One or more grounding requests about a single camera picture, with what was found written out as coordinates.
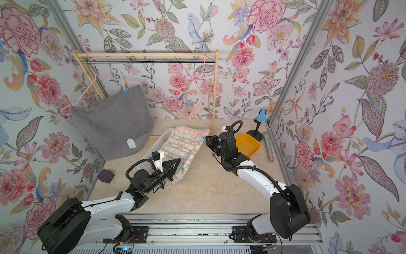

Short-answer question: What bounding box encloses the black stand blue knob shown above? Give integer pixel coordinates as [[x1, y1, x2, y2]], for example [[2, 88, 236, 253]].
[[247, 108, 267, 142]]

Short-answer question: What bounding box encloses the silver metal cylinder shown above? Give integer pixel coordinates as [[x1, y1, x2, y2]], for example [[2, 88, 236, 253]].
[[262, 131, 274, 163]]

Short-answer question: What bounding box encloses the pastel striped bunny towel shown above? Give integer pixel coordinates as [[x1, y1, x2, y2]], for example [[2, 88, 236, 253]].
[[160, 126, 210, 188]]

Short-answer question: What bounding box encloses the clear clothespin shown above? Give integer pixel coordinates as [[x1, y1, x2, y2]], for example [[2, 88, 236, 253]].
[[81, 101, 89, 112]]

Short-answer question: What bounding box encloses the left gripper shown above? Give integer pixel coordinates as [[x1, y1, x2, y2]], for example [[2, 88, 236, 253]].
[[143, 160, 182, 195]]

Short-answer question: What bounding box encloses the metal linear rail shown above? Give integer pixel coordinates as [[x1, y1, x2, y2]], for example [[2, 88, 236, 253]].
[[70, 213, 327, 254]]

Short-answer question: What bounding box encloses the grey terry towel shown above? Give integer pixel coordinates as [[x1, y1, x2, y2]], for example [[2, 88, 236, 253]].
[[69, 85, 154, 161]]

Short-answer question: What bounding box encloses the white perforated plastic basket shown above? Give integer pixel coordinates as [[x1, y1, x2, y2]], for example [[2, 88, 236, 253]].
[[135, 128, 174, 171]]

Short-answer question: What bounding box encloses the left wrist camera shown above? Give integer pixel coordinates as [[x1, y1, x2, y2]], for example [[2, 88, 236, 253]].
[[150, 150, 165, 172]]

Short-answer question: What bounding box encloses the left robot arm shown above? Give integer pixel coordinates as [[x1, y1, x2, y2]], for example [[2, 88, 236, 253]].
[[37, 157, 181, 254]]

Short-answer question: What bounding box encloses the wooden clothes rack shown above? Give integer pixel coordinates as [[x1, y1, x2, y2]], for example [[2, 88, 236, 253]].
[[72, 49, 221, 140]]

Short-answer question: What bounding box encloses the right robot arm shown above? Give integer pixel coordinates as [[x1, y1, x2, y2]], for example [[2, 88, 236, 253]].
[[205, 120, 311, 242]]

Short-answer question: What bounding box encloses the yellow plastic bin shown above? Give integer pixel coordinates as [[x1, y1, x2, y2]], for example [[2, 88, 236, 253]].
[[235, 133, 261, 159]]

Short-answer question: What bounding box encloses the pink wire hanger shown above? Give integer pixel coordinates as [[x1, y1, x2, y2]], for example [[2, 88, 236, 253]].
[[171, 126, 210, 158], [60, 52, 128, 116], [188, 52, 207, 122]]

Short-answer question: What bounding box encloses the purple cube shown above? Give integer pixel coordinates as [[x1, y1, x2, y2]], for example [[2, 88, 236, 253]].
[[97, 169, 115, 184]]

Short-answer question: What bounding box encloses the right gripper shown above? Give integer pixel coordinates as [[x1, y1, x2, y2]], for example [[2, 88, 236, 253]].
[[207, 135, 230, 163]]

